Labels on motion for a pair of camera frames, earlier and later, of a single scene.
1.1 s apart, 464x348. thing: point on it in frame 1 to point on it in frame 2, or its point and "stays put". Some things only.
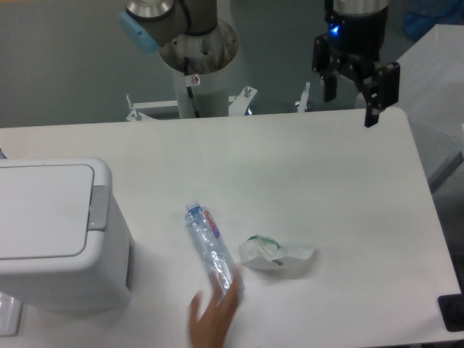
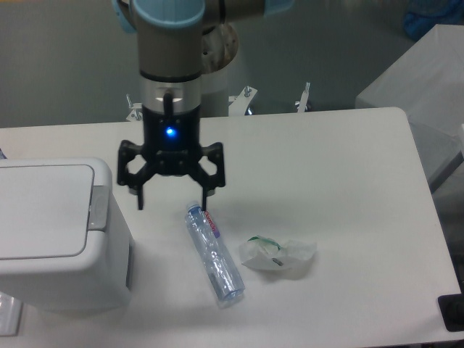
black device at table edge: (452, 307) stays put
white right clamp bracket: (304, 98) stays put
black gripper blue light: (357, 40) to (171, 141)
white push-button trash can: (64, 248) stays put
